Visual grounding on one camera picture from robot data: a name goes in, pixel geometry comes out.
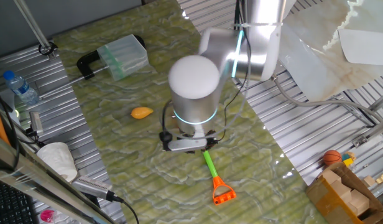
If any aluminium frame bar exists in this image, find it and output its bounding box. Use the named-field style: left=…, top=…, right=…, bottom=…
left=0, top=133, right=118, bottom=224

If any black camera cable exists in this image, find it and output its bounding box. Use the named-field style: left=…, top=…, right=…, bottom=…
left=106, top=190, right=140, bottom=224

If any aluminium bar with bracket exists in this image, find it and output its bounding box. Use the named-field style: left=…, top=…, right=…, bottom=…
left=351, top=115, right=383, bottom=149

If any thin grey wrist cable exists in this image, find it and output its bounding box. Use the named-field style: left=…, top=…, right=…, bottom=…
left=162, top=71, right=251, bottom=141

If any silver grilled camera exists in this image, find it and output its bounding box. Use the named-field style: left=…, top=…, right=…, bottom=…
left=72, top=175, right=114, bottom=202

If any black C-clamp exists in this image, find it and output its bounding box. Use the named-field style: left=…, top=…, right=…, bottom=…
left=35, top=34, right=146, bottom=100

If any translucent plastic box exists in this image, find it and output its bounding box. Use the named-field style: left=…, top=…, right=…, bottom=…
left=96, top=34, right=149, bottom=82

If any clear water bottle blue cap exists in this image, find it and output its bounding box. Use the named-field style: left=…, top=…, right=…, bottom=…
left=2, top=70, right=40, bottom=106

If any metal stand pole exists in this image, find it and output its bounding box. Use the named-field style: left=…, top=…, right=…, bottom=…
left=12, top=0, right=58, bottom=60

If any small silver camera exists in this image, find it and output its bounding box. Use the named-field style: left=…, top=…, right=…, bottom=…
left=25, top=111, right=45, bottom=138

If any yellow toy mango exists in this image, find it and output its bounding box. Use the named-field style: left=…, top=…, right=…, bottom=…
left=130, top=106, right=154, bottom=120

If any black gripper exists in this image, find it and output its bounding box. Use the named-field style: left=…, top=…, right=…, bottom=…
left=205, top=129, right=219, bottom=147

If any small toy basketball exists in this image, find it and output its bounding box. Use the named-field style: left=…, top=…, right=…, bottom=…
left=322, top=149, right=343, bottom=167

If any black keyboard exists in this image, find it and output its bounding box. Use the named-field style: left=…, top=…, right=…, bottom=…
left=0, top=179, right=40, bottom=224

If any white paper sheet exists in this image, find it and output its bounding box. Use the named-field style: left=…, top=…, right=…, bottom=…
left=338, top=29, right=383, bottom=67

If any white marble pattern sheet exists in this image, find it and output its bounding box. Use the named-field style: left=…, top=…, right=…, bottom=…
left=277, top=0, right=383, bottom=102

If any black hanging cable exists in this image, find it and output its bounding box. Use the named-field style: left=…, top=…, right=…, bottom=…
left=0, top=88, right=21, bottom=170

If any green marble pattern mat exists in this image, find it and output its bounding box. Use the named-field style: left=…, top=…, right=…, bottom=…
left=53, top=0, right=328, bottom=224

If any pink plastic object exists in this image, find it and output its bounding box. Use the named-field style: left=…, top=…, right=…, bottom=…
left=40, top=209, right=56, bottom=223

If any orange green toy shovel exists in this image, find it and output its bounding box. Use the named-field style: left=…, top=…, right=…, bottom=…
left=202, top=150, right=238, bottom=206

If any brown cardboard box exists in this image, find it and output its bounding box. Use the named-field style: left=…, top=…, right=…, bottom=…
left=305, top=161, right=383, bottom=224

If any thick grey base cable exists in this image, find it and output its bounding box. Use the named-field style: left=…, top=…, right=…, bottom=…
left=271, top=74, right=383, bottom=125

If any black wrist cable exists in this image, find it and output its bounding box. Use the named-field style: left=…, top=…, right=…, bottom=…
left=162, top=27, right=252, bottom=142

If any black base cable bundle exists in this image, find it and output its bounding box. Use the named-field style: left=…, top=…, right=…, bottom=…
left=234, top=0, right=246, bottom=30

